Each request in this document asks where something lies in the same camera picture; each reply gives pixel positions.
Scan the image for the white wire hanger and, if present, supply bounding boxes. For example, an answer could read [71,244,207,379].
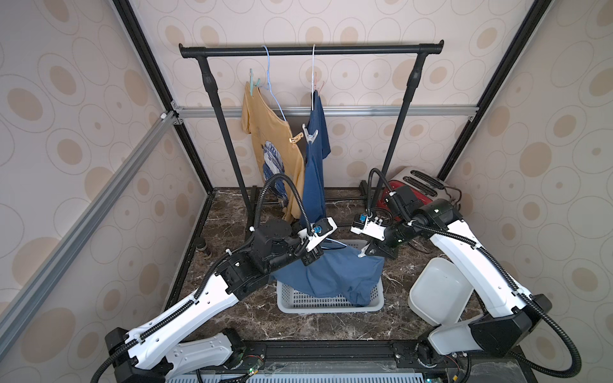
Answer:
[311,44,317,111]

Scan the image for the black clothes rack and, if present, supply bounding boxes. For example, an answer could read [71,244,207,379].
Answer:
[179,40,445,240]

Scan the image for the mustard yellow t-shirt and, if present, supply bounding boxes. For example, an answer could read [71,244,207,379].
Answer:
[241,84,305,196]

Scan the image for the navy blue t-shirt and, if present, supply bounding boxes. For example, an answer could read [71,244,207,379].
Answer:
[300,93,330,228]

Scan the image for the red polka dot toaster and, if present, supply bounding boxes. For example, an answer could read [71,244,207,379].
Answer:
[386,166,462,205]

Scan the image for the white plastic basket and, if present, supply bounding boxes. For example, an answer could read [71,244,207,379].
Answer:
[272,239,384,314]

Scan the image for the light blue t-shirt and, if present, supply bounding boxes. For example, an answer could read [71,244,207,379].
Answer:
[272,247,385,306]

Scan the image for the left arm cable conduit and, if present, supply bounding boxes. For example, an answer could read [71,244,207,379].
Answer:
[89,173,317,383]

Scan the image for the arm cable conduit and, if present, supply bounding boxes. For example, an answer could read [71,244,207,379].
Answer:
[366,167,583,379]
[89,173,317,383]

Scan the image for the grey plastic clothespin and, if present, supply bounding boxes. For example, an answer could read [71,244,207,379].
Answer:
[302,124,319,144]

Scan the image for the black toaster power cable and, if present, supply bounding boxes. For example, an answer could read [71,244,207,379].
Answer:
[440,185,464,212]

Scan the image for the pink plastic clothespin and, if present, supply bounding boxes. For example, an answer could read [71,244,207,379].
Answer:
[312,78,326,94]

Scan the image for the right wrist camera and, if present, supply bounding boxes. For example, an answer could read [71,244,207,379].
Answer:
[351,213,386,241]

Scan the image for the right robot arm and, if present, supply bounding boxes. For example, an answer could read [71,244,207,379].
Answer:
[351,187,552,357]

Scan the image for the pale blue wire hanger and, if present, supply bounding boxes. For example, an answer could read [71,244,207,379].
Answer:
[262,45,288,123]

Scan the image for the teal plastic clothespin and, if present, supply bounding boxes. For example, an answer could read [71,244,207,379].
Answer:
[248,69,261,96]

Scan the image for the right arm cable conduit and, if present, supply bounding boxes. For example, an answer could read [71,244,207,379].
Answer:
[366,167,583,379]

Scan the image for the light blue plastic hanger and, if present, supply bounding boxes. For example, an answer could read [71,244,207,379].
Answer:
[320,238,347,250]

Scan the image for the yellow plastic clothespin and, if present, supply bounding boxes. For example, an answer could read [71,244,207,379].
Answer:
[289,132,304,144]

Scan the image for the white plastic bin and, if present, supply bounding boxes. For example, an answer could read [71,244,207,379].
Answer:
[408,258,473,327]

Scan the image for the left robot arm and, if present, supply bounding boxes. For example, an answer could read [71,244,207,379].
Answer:
[91,217,337,382]

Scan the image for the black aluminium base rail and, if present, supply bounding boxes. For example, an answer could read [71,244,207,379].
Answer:
[167,334,528,383]

